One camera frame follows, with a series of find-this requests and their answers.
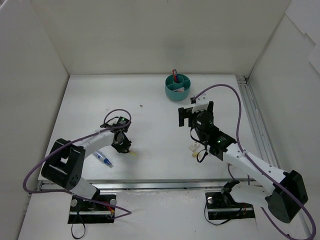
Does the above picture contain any blue ballpoint pen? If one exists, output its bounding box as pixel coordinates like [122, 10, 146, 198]
[173, 69, 178, 83]

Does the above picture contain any red gel pen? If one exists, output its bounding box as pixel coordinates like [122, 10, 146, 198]
[172, 69, 178, 83]

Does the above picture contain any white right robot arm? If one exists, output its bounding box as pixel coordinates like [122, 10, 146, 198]
[178, 101, 308, 224]

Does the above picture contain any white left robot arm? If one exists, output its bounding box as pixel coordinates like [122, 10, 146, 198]
[41, 116, 132, 210]

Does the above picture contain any white blue correction tape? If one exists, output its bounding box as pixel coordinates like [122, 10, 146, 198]
[92, 150, 113, 168]

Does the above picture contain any white boxed eraser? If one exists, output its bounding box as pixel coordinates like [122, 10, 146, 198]
[188, 142, 200, 153]

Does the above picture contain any teal round compartment organizer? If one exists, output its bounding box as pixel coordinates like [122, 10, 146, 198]
[164, 74, 191, 102]

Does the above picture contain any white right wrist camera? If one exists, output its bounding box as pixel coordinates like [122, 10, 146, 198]
[190, 93, 209, 114]

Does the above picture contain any aluminium front rail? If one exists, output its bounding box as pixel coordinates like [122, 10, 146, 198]
[37, 177, 256, 191]

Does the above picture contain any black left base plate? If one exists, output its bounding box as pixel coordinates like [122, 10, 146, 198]
[67, 196, 115, 224]

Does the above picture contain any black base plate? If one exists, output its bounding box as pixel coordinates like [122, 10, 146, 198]
[67, 196, 115, 224]
[204, 191, 256, 226]

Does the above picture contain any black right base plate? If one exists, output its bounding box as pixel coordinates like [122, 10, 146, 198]
[204, 191, 256, 226]

